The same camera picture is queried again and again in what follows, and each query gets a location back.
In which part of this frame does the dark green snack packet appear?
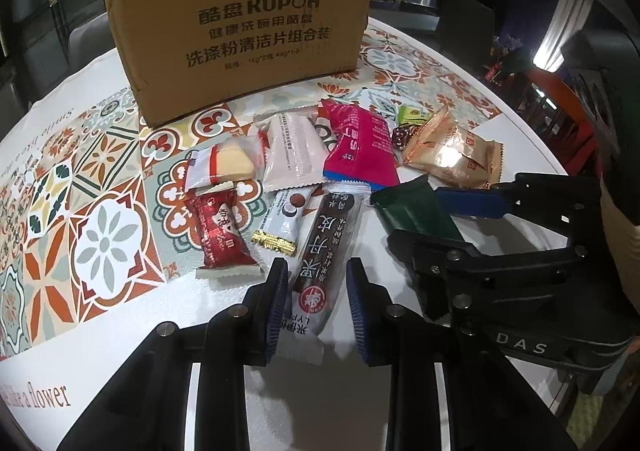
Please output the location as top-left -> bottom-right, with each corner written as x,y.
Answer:
370,174 -> 464,242

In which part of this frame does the dark brown snack bar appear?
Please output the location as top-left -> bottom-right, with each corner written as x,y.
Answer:
278,181 -> 371,365

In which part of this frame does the red snack packet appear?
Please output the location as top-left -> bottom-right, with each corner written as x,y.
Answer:
186,182 -> 262,279

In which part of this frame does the gold brown snack packet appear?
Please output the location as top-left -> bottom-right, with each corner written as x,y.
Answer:
402,107 -> 503,190

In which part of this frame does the dark red candy packet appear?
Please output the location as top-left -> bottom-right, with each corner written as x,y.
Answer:
392,124 -> 420,152

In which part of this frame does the magenta snack packet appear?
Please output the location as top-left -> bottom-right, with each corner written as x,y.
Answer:
321,99 -> 399,191

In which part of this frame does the small green candy packet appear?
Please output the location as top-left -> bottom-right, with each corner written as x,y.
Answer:
397,104 -> 433,126

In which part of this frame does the white coconut snack packet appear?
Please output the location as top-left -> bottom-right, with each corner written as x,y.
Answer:
250,184 -> 319,256

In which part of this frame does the white beige snack packet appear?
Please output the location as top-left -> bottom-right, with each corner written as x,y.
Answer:
254,106 -> 329,192

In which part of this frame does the patterned tile table runner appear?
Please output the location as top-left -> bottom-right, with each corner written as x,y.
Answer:
1,25 -> 502,358

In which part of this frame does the clear packet yellow cake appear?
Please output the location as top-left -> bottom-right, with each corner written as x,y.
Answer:
184,136 -> 265,191

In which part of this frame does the brown cardboard box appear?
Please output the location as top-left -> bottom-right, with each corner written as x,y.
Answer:
104,0 -> 370,127

